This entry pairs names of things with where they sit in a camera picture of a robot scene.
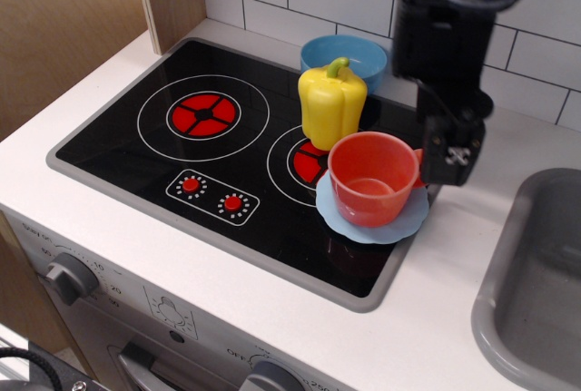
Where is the light blue scalloped plate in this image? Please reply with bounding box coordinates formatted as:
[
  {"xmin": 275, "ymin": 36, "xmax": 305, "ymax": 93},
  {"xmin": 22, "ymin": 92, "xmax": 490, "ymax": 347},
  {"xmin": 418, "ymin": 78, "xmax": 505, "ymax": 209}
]
[{"xmin": 316, "ymin": 172, "xmax": 429, "ymax": 244}]

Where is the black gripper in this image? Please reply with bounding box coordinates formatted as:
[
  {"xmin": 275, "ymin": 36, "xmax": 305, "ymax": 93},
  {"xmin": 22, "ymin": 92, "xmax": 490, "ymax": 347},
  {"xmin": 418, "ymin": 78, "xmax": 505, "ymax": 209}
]
[{"xmin": 392, "ymin": 0, "xmax": 496, "ymax": 186}]

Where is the black toy stove top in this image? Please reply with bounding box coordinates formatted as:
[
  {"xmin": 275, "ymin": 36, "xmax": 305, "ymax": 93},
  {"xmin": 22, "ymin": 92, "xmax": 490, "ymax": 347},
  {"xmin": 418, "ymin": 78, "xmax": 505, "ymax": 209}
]
[{"xmin": 46, "ymin": 38, "xmax": 411, "ymax": 312}]

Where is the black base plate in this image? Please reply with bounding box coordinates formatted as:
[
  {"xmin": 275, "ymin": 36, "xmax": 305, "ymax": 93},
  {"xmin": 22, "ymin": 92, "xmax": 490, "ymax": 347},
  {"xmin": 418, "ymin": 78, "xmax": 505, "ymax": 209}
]
[{"xmin": 26, "ymin": 340, "xmax": 110, "ymax": 391}]

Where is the yellow toy bell pepper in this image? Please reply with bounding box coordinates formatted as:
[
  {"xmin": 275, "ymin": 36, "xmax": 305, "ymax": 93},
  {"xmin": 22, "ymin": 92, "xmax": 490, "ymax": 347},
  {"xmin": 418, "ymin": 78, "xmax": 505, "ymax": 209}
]
[{"xmin": 298, "ymin": 57, "xmax": 368, "ymax": 152}]

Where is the grey oven door handle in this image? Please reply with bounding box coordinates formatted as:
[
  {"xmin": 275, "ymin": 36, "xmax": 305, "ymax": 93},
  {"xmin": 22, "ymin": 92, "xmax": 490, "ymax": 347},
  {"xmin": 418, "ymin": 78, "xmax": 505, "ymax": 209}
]
[{"xmin": 117, "ymin": 343, "xmax": 179, "ymax": 391}]

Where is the grey right oven knob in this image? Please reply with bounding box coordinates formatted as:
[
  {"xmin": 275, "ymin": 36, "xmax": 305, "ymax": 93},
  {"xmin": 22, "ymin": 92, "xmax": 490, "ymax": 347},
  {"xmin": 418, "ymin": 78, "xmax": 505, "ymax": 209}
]
[{"xmin": 239, "ymin": 361, "xmax": 304, "ymax": 391}]

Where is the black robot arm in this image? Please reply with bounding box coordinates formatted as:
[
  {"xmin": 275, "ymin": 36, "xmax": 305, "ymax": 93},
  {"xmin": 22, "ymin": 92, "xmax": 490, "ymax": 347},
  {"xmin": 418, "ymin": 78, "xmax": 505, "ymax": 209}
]
[{"xmin": 391, "ymin": 0, "xmax": 519, "ymax": 186}]

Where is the black cable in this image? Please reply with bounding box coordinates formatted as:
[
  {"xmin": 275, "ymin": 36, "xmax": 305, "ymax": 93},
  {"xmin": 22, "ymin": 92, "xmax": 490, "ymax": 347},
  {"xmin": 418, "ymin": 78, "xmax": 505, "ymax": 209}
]
[{"xmin": 0, "ymin": 347, "xmax": 60, "ymax": 391}]

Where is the grey toy sink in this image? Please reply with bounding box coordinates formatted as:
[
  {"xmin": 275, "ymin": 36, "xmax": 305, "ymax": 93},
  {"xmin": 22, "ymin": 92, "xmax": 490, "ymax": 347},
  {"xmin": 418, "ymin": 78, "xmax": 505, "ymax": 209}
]
[{"xmin": 471, "ymin": 168, "xmax": 580, "ymax": 390}]

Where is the grey left timer knob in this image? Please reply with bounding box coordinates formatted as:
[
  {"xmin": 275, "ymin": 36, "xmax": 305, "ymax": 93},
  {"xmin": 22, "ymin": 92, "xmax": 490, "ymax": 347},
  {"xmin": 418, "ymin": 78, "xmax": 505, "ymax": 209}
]
[{"xmin": 45, "ymin": 253, "xmax": 99, "ymax": 306}]

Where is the wooden side panel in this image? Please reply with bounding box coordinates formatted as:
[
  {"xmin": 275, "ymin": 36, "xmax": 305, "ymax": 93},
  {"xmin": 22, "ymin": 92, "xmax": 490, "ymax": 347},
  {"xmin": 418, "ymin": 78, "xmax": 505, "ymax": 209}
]
[{"xmin": 1, "ymin": 0, "xmax": 206, "ymax": 137}]

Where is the blue plastic bowl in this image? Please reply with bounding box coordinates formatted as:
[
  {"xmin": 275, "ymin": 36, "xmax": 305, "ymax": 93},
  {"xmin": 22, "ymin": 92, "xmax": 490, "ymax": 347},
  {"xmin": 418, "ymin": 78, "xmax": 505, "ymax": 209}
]
[{"xmin": 300, "ymin": 34, "xmax": 388, "ymax": 93}]

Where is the red plastic cup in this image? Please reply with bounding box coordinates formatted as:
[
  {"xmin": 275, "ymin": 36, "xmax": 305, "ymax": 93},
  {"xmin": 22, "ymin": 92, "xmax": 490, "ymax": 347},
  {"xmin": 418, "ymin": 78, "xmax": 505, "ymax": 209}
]
[{"xmin": 328, "ymin": 132, "xmax": 424, "ymax": 228}]

